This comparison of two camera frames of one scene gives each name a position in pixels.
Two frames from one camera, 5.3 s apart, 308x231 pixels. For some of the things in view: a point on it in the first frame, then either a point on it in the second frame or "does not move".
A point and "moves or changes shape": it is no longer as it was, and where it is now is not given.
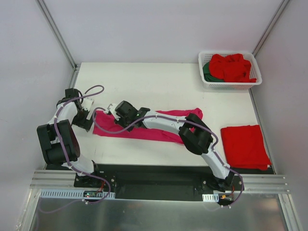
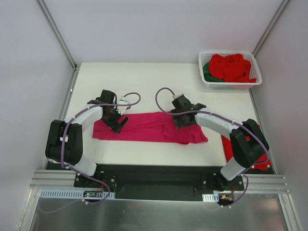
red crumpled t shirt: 233,68 does not move
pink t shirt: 104,122 moves or changes shape
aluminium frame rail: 252,183 does not move
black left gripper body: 84,121 -> 115,121
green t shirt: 207,75 does not move
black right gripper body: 122,123 -> 182,121
